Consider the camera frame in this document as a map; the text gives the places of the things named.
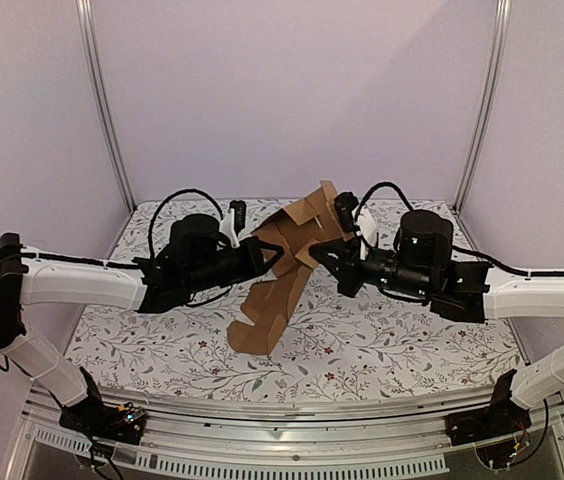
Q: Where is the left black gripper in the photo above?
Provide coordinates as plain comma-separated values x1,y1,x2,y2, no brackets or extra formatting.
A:
185,236,285,296

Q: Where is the brown cardboard box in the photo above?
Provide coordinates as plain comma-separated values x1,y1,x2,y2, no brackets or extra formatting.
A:
227,180,352,355

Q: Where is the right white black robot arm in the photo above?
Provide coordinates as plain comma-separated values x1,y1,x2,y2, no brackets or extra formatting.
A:
309,209,564,436

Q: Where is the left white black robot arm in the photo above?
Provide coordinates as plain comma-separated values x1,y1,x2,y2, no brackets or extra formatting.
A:
0,214,284,434

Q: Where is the floral patterned table mat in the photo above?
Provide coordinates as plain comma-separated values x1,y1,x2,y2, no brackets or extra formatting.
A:
59,197,524,404

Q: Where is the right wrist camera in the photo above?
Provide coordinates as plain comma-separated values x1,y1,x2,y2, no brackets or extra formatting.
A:
334,192,379,248

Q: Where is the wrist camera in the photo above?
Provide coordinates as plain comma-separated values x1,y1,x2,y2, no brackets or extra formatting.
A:
222,200,246,248
334,192,379,248

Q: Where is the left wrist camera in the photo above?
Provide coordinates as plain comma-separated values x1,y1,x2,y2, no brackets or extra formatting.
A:
222,200,246,248

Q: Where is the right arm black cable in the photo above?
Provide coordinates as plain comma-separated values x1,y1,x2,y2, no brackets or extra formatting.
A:
356,182,416,221

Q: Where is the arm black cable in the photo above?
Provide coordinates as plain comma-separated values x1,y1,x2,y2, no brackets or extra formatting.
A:
147,188,226,261
356,182,416,221

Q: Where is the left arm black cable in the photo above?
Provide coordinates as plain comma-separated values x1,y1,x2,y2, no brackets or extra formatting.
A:
147,188,226,261

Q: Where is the front aluminium rail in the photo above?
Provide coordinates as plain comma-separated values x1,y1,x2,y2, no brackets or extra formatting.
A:
5,387,564,479

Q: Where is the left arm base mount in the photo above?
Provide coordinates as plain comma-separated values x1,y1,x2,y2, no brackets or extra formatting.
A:
59,367,148,445

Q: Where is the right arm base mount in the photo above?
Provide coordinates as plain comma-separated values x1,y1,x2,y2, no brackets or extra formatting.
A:
444,370,531,446

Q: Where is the right aluminium frame post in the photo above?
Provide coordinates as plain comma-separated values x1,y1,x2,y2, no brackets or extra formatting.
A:
452,0,512,216

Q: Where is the aluminium frame post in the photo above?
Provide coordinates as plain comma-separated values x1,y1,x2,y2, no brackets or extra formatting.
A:
452,0,512,216
76,0,137,213

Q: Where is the left aluminium frame post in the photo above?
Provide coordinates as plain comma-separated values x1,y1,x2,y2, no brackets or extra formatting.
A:
76,0,137,213

